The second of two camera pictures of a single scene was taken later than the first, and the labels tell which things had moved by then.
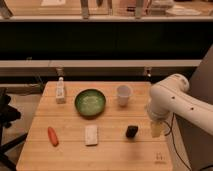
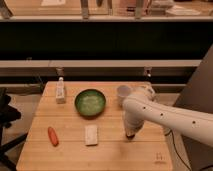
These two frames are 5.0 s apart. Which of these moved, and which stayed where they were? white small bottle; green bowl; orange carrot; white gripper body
Moved: white gripper body
Stayed: green bowl; orange carrot; white small bottle
